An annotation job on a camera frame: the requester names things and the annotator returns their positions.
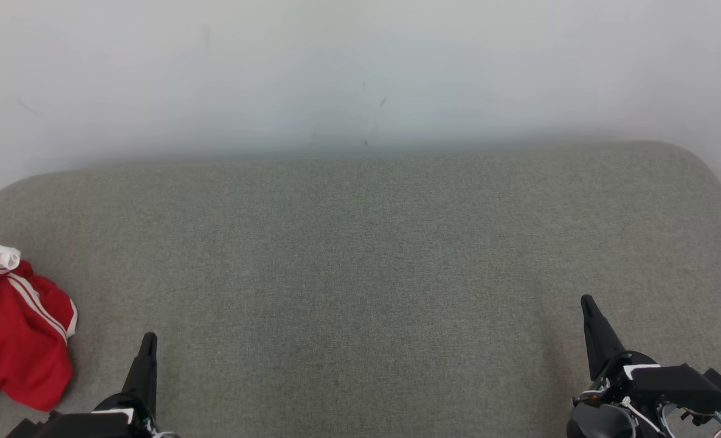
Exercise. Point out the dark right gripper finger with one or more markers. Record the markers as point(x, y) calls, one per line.
point(600, 340)

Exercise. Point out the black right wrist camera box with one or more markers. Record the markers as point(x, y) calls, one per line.
point(676, 386)

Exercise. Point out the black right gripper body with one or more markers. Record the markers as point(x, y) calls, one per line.
point(616, 380)

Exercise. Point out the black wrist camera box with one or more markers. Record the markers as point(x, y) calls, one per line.
point(676, 386)
point(81, 427)

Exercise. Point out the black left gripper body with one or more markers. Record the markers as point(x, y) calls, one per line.
point(123, 401)

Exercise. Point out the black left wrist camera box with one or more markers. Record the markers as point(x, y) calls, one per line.
point(81, 427)

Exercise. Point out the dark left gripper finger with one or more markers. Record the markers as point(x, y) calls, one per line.
point(144, 371)

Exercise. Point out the red shorts white trim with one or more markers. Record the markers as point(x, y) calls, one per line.
point(20, 365)

